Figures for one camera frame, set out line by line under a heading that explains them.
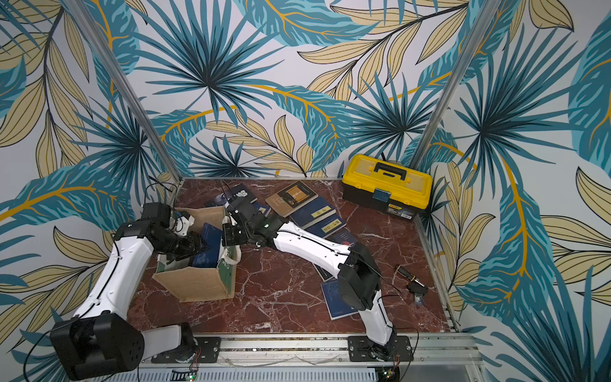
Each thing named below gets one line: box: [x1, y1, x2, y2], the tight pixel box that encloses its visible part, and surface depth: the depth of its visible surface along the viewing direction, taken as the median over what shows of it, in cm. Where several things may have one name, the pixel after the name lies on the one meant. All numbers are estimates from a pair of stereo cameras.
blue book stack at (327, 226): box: [303, 212, 347, 239], surface depth 105 cm
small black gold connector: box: [394, 264, 429, 306], surface depth 88 cm
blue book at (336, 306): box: [320, 280, 359, 321], surface depth 84 cm
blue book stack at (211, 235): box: [191, 222, 223, 268], surface depth 85 cm
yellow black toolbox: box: [342, 153, 433, 221], surface depth 100 cm
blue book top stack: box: [289, 195, 337, 230], surface depth 108 cm
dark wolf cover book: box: [226, 183, 259, 215], surface depth 112 cm
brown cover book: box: [264, 179, 320, 219], surface depth 112 cm
